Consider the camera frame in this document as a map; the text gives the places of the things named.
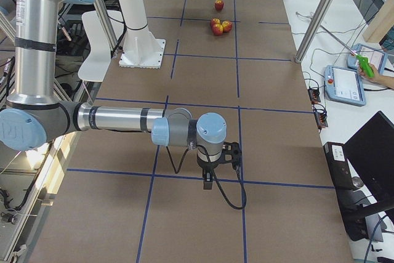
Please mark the black monitor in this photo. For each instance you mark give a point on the black monitor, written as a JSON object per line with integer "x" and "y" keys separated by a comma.
{"x": 370, "y": 152}

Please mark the lone red yellow apple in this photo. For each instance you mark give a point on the lone red yellow apple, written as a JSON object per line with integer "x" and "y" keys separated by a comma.
{"x": 219, "y": 5}

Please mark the rear red yellow apple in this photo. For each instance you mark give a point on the rear red yellow apple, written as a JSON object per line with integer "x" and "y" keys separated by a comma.
{"x": 227, "y": 26}

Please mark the black power strip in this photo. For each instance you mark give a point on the black power strip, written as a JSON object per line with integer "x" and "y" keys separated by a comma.
{"x": 314, "y": 95}
{"x": 320, "y": 118}

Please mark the blue teach pendant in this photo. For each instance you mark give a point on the blue teach pendant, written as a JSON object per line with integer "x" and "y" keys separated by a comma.
{"x": 344, "y": 85}
{"x": 377, "y": 57}

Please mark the far blue teach pendant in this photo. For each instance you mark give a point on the far blue teach pendant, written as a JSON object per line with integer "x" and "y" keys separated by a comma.
{"x": 377, "y": 57}

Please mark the black power strip left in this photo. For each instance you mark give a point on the black power strip left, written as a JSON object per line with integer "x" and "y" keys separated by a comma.
{"x": 314, "y": 95}

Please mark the grey aluminium frame post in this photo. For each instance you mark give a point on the grey aluminium frame post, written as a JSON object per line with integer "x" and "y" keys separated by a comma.
{"x": 315, "y": 23}

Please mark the near blue teach pendant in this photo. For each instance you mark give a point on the near blue teach pendant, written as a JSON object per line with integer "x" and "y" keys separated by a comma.
{"x": 344, "y": 85}

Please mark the front right red apple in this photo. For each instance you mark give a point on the front right red apple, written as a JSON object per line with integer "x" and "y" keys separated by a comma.
{"x": 217, "y": 29}

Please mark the black power strip right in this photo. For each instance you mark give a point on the black power strip right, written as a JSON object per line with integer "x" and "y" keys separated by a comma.
{"x": 320, "y": 118}

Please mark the wooden board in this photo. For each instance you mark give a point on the wooden board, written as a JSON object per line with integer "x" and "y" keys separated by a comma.
{"x": 381, "y": 24}

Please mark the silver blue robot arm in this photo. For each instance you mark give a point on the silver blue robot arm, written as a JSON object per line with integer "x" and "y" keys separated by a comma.
{"x": 34, "y": 116}

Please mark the person hand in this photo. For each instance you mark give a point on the person hand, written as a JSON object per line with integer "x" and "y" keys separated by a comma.
{"x": 383, "y": 80}

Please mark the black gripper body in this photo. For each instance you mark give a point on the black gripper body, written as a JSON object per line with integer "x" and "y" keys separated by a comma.
{"x": 206, "y": 166}

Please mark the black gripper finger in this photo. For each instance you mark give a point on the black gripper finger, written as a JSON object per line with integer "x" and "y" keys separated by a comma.
{"x": 207, "y": 182}

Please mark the white chair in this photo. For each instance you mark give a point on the white chair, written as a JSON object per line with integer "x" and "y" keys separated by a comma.
{"x": 95, "y": 66}

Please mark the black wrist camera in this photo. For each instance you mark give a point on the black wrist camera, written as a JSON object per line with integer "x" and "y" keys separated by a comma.
{"x": 231, "y": 153}

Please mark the black computer box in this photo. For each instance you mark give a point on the black computer box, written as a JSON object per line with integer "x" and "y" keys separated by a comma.
{"x": 349, "y": 195}

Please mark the front left red apple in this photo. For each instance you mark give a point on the front left red apple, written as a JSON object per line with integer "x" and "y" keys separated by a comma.
{"x": 214, "y": 21}

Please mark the green grabber tool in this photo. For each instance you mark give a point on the green grabber tool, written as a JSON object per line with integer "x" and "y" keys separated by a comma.
{"x": 363, "y": 61}

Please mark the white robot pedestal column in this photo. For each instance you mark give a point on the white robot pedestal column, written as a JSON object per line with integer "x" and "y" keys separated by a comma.
{"x": 140, "y": 49}

